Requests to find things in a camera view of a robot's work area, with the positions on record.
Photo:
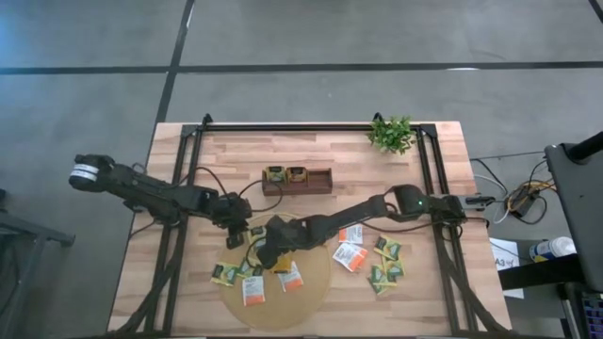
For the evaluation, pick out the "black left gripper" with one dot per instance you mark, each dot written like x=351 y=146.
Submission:
x=233 y=212

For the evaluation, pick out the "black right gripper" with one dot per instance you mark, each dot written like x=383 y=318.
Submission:
x=289 y=233

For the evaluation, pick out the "yellow black tea packets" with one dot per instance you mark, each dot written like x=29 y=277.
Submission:
x=256 y=230

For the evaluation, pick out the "green yellow tea packet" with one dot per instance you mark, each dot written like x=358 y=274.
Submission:
x=387 y=247
x=394 y=268
x=247 y=269
x=378 y=281
x=223 y=274
x=274 y=174

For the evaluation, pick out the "white orange Tazo tea packet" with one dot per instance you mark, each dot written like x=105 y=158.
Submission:
x=350 y=256
x=253 y=290
x=352 y=234
x=292 y=281

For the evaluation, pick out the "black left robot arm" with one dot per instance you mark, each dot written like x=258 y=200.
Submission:
x=141 y=188

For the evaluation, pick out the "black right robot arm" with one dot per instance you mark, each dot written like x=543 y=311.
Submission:
x=348 y=216

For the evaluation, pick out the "round woven straw placemat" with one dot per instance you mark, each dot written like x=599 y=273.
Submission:
x=282 y=315

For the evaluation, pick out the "brown wooden organizer box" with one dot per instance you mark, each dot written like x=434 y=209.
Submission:
x=301 y=190

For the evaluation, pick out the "green plant in white pot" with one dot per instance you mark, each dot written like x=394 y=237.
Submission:
x=391 y=135

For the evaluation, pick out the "dark metal cart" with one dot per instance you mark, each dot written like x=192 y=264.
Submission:
x=47 y=235

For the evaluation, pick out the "white paper sheet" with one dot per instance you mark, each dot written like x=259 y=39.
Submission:
x=504 y=248

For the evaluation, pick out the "black power adapter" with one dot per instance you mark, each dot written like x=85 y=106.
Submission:
x=524 y=203

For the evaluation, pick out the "black shelf bar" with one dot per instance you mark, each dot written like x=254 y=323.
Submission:
x=537 y=275

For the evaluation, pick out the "white spray can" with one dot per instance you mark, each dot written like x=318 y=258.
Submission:
x=556 y=247

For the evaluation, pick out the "dark grey flat panel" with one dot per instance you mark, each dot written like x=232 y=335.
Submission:
x=586 y=212

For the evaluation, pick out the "black mesh crate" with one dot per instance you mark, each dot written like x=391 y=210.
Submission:
x=593 y=315

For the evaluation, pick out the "black pole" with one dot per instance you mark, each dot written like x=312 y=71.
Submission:
x=586 y=147

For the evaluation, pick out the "black metal table frame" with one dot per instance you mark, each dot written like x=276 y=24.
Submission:
x=282 y=127

